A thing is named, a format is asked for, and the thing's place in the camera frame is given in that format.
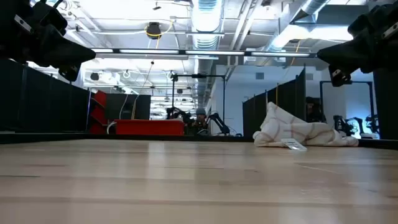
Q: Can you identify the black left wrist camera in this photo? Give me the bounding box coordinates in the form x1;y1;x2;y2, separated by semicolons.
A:
58;63;81;82

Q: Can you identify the white towel with orange checks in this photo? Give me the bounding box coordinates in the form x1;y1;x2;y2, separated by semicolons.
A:
252;101;360;152

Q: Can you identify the person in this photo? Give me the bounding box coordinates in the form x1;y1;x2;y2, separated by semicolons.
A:
305;96;326;124
190;106;210;136

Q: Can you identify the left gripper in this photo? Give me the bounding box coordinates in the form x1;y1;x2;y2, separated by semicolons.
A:
0;0;96;68

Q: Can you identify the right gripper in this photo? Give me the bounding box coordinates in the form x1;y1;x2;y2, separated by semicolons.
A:
317;1;398;74

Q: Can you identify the black gantry frame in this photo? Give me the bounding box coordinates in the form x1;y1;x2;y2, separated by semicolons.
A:
319;80;374;125
170;73;226;133

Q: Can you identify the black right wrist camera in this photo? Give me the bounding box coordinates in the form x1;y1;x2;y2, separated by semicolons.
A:
328;64;353;88

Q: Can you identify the long ceiling light strip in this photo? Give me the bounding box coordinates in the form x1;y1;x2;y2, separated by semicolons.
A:
91;47;317;60

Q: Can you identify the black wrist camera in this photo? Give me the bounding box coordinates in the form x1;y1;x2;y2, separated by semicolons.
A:
58;63;81;82
328;64;353;88

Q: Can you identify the red rack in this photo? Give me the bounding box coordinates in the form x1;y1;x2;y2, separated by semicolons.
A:
88;90;116;135

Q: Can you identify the black round ceiling device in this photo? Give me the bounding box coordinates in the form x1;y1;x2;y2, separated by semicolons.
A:
144;21;163;40

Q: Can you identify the black aluminium table frame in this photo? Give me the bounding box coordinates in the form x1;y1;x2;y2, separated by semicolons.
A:
0;132;398;151

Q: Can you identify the black partition panel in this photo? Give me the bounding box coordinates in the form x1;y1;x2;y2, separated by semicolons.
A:
242;67;307;138
0;58;91;133
373;67;398;141

